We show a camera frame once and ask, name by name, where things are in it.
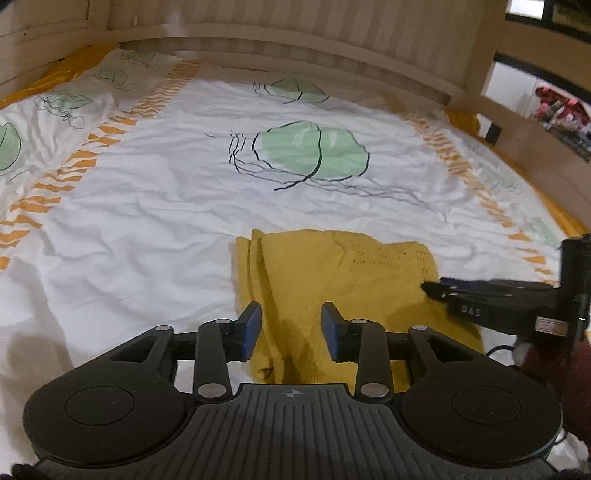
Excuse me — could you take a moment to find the white leaf-print duvet cover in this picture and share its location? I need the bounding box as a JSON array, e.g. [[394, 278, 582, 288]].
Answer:
[[0, 48, 578, 467]]

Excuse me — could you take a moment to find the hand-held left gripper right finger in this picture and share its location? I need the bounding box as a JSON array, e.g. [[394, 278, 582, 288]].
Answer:
[[321, 301, 476, 401]]

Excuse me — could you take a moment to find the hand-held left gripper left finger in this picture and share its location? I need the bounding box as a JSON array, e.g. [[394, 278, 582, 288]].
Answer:
[[111, 301, 264, 401]]

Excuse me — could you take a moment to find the mustard yellow knit garment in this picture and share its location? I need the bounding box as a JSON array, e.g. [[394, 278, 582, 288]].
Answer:
[[235, 228, 485, 385]]

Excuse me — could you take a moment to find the light wooden bed frame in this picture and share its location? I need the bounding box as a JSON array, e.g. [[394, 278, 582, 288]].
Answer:
[[0, 0, 591, 222]]

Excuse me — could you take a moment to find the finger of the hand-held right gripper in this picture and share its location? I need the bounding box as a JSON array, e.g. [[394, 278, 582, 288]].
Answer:
[[438, 276, 554, 291], [422, 282, 462, 302]]

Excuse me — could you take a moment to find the colourful clutter pile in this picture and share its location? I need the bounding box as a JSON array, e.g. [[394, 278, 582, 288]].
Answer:
[[531, 85, 591, 162]]

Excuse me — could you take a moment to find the black cable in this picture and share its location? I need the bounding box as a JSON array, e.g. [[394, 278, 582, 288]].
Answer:
[[485, 344, 520, 366]]

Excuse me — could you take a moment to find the person's right forearm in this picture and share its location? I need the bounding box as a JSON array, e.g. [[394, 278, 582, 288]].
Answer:
[[517, 339, 591, 446]]

